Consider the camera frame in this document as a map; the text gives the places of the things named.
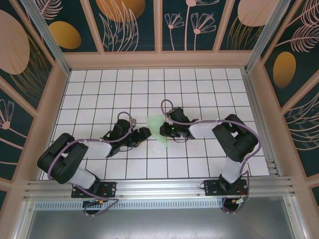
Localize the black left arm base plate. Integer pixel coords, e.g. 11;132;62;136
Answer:
71;181;117;199

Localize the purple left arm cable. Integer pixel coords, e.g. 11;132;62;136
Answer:
47;112;134;217

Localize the slotted grey cable duct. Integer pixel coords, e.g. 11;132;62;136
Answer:
34;201;225;210

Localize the aluminium mounting rail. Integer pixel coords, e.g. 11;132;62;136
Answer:
23;176;297;200

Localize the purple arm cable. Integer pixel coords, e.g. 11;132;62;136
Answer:
160;99;263;215
47;112;134;217

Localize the grey metal sheet panel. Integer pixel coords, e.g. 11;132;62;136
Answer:
23;196;297;239

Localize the aluminium side rail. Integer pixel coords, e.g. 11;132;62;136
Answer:
240;69;280;177

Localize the aluminium corner post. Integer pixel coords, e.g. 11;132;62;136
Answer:
19;0;72;76
245;0;292;73

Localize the light green cloth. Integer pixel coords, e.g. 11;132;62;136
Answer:
145;116;169;148

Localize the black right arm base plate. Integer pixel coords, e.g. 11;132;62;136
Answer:
203;179;249;197

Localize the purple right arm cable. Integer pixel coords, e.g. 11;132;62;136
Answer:
160;99;263;215

